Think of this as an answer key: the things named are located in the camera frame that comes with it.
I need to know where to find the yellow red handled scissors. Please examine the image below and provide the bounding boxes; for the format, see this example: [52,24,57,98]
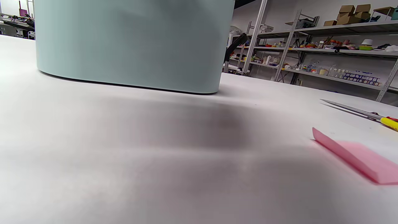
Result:
[320,99,398,131]

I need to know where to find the row of small purple boxes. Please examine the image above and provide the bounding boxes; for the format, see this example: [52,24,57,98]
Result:
[343,72,380,85]

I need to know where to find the cluttered background workbench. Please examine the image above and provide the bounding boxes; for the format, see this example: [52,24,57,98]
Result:
[0,11,35,40]

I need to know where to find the pink waste paper sheet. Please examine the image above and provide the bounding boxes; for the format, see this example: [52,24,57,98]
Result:
[312,127,398,184]

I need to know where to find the pile of cardboard boxes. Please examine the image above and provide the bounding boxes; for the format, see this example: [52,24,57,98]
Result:
[323,4,373,26]

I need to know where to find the grey metal shelving rack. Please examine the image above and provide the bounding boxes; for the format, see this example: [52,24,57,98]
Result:
[222,0,398,103]

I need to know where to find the mint green lidded bin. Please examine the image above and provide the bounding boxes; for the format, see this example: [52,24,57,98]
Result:
[34,0,236,95]

